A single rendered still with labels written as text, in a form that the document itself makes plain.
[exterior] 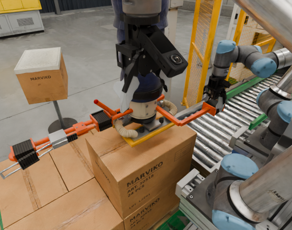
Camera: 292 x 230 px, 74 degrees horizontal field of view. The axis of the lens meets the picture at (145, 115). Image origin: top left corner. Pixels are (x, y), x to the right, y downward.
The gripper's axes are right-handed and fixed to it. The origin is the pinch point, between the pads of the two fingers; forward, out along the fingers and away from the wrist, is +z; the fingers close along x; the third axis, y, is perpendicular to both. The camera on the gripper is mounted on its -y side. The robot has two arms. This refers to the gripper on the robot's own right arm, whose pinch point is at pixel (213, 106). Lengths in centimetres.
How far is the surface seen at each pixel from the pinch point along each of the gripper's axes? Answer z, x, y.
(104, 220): 64, -13, 69
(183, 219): 118, 2, 6
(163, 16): -46, -15, 27
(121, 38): -38, -25, 41
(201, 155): 64, -11, -20
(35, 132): 119, -202, 83
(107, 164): 24, -19, 59
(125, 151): 24, -21, 46
